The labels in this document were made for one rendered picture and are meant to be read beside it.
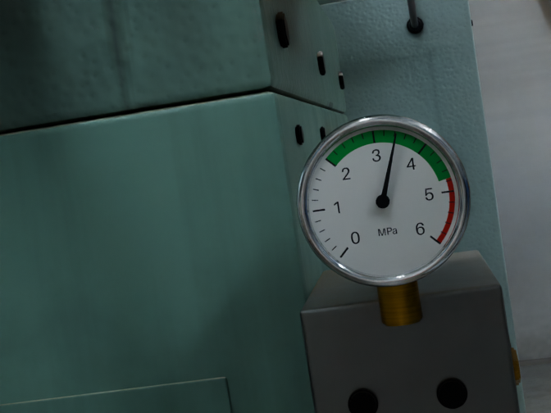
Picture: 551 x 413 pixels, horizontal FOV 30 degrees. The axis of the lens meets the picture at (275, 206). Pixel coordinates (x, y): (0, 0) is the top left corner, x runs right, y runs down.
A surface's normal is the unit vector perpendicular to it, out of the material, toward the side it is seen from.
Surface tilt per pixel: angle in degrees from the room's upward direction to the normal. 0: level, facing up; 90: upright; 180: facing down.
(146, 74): 90
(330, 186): 90
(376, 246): 90
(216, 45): 90
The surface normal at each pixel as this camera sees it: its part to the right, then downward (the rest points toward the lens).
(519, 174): -0.16, 0.08
